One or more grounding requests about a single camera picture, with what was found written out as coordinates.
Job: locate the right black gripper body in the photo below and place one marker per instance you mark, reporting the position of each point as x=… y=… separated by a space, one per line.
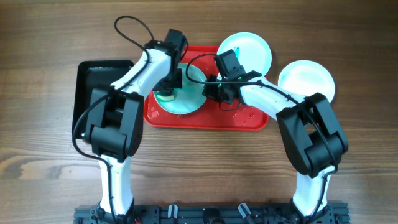
x=216 y=91

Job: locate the black mounting rail base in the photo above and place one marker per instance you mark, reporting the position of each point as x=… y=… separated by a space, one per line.
x=173 y=214

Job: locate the white plate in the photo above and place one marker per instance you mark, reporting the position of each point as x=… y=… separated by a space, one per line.
x=306 y=77
x=185 y=100
x=252 y=51

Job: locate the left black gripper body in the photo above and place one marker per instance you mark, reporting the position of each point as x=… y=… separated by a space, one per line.
x=172 y=81

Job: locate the black water tray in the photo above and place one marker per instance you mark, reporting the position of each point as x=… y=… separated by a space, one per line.
x=94 y=74

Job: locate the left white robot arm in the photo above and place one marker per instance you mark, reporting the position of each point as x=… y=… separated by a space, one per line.
x=113 y=122

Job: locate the yellow green sponge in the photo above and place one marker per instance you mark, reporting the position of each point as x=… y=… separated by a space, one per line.
x=166 y=95

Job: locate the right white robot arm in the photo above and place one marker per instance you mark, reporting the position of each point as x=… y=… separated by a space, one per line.
x=313 y=139

